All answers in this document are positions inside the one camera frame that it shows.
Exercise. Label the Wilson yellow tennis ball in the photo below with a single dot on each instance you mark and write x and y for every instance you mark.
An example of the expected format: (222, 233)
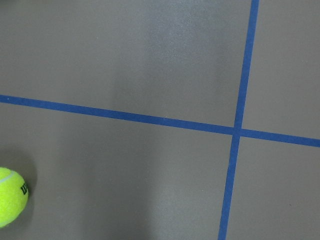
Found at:
(14, 195)

